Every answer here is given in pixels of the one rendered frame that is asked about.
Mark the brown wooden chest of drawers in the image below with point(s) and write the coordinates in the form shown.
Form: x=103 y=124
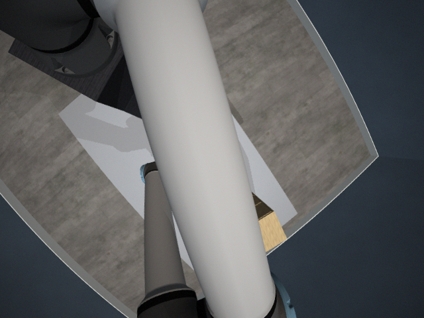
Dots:
x=272 y=232

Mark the brown wooden drawer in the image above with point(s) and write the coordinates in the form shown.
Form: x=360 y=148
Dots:
x=256 y=201
x=262 y=210

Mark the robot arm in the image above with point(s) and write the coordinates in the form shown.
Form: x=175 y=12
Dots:
x=192 y=135

